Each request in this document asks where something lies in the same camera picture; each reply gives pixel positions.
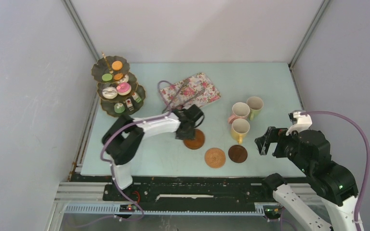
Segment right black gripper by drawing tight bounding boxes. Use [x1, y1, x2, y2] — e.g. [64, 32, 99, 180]
[253, 125, 311, 173]

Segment light brown wooden coaster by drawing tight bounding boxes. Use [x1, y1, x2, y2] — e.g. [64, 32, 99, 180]
[183, 129, 205, 150]

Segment yellow mug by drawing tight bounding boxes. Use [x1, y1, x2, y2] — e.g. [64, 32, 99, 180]
[231, 118, 250, 144]

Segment dark brown wooden coaster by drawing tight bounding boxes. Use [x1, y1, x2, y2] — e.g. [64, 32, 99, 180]
[228, 145, 248, 163]

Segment green mug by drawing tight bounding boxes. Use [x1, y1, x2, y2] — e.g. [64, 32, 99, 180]
[246, 96, 264, 120]

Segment woven rattan coaster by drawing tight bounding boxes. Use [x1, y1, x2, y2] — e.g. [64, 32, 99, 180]
[204, 148, 226, 168]

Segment pink mug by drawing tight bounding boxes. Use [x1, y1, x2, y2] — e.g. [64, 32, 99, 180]
[227, 102, 251, 124]

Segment metal serving tongs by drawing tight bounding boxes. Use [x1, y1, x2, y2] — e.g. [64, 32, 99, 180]
[159, 78, 205, 113]

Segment green layered cake slice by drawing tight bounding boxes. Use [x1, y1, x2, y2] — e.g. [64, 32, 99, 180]
[132, 92, 142, 103]

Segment chocolate cake slice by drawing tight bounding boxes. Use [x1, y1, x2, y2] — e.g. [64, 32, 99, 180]
[125, 99, 134, 111]

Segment green round cake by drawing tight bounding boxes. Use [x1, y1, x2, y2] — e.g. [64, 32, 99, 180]
[114, 103, 125, 114]

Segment pink frosted donut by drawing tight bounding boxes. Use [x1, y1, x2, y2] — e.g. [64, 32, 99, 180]
[116, 82, 132, 96]

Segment white chocolate-drizzled donut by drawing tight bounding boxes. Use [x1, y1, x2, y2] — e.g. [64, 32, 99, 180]
[119, 74, 129, 83]
[102, 87, 118, 100]

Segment small orange macaron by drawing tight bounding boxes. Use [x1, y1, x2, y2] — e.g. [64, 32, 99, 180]
[113, 73, 124, 81]

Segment orange round biscuit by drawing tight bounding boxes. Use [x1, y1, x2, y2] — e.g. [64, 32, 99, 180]
[111, 61, 123, 71]

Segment green macaron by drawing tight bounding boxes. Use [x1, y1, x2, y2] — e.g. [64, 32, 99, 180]
[102, 73, 113, 82]

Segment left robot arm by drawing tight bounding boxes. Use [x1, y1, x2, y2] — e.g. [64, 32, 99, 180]
[100, 104, 205, 201]

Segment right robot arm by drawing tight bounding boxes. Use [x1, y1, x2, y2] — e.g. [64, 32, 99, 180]
[254, 127, 363, 231]

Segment floral rectangular tray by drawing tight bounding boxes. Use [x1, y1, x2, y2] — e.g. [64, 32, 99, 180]
[159, 72, 221, 109]

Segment three-tier dark dessert stand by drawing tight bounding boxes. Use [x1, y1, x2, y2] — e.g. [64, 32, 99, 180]
[91, 53, 146, 117]

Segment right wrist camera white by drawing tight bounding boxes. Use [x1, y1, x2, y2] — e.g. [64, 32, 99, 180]
[286, 110, 312, 136]

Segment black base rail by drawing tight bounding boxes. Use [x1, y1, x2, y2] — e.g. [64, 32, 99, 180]
[55, 175, 280, 217]

